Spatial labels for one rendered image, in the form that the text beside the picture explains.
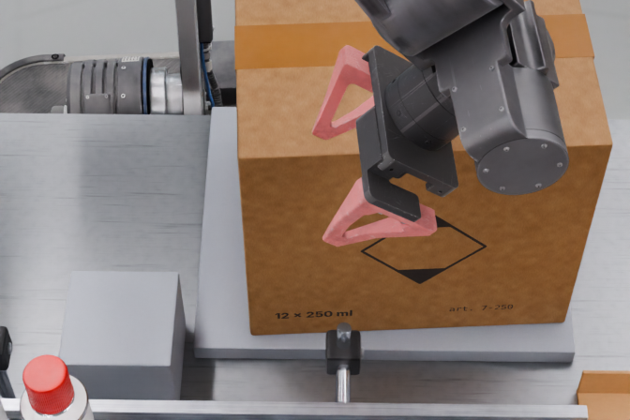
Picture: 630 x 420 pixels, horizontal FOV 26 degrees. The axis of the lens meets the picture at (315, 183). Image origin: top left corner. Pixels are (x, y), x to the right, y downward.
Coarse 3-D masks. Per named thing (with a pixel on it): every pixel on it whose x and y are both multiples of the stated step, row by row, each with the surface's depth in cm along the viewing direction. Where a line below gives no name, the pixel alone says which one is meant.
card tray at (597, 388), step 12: (588, 372) 124; (600, 372) 124; (612, 372) 124; (624, 372) 124; (588, 384) 126; (600, 384) 126; (612, 384) 126; (624, 384) 126; (588, 396) 127; (600, 396) 127; (612, 396) 127; (624, 396) 127; (588, 408) 126; (600, 408) 126; (612, 408) 126; (624, 408) 126
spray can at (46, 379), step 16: (32, 368) 100; (48, 368) 100; (64, 368) 100; (32, 384) 99; (48, 384) 99; (64, 384) 100; (80, 384) 104; (32, 400) 101; (48, 400) 100; (64, 400) 101; (80, 400) 103; (32, 416) 102; (48, 416) 102; (64, 416) 102; (80, 416) 103
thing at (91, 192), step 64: (0, 128) 147; (64, 128) 147; (128, 128) 147; (192, 128) 147; (0, 192) 142; (64, 192) 142; (128, 192) 142; (192, 192) 142; (0, 256) 137; (64, 256) 137; (128, 256) 137; (192, 256) 137; (0, 320) 132; (192, 320) 132; (576, 320) 132; (192, 384) 128; (256, 384) 128; (320, 384) 128; (384, 384) 128; (448, 384) 128; (512, 384) 128; (576, 384) 128
